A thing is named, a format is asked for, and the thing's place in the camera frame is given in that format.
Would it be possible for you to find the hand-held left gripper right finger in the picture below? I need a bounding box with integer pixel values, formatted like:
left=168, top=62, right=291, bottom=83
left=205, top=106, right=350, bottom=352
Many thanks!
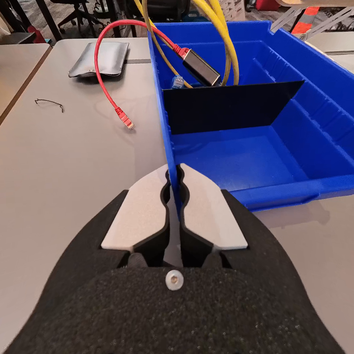
left=176, top=163, right=249, bottom=267

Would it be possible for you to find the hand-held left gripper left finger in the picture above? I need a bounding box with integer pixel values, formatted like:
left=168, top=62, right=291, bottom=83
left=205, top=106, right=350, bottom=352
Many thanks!
left=101, top=164, right=170, bottom=267

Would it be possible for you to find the blue storage bin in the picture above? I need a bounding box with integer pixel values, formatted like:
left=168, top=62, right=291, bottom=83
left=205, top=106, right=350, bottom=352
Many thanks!
left=148, top=21, right=354, bottom=212

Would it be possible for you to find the red ethernet cable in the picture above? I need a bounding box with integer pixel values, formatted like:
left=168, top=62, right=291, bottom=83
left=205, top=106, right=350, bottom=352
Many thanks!
left=95, top=21, right=191, bottom=130

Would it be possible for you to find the black ethernet adapter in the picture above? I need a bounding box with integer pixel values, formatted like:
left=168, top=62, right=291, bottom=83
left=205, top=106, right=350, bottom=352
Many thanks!
left=183, top=49, right=222, bottom=87

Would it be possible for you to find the yellow ethernet cable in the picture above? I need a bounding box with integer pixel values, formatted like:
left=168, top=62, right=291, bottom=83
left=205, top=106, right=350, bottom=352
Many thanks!
left=134, top=0, right=240, bottom=88

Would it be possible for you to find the black bin divider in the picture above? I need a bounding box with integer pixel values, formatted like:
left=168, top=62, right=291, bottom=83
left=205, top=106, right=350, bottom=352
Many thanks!
left=162, top=80, right=305, bottom=135

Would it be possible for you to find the grey pouch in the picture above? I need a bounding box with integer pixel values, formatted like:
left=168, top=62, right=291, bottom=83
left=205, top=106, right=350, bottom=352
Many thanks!
left=68, top=42, right=130, bottom=78

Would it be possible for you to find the white metal stand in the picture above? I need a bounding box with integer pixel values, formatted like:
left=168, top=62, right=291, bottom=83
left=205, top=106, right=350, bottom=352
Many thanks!
left=270, top=6, right=354, bottom=40

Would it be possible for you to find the printed white box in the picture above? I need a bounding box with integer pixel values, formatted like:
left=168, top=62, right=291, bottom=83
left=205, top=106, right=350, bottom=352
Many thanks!
left=221, top=0, right=247, bottom=21

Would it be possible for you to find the black office chair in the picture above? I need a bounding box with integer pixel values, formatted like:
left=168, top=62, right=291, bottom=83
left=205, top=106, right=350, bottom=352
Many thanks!
left=51, top=0, right=105, bottom=35

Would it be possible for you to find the orange safety vest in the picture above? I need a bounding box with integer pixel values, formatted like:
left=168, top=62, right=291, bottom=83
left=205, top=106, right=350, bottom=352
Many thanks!
left=292, top=6, right=320, bottom=34

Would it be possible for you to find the black wire clip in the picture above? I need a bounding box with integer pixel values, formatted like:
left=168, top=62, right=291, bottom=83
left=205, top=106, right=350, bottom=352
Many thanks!
left=34, top=98, right=65, bottom=113

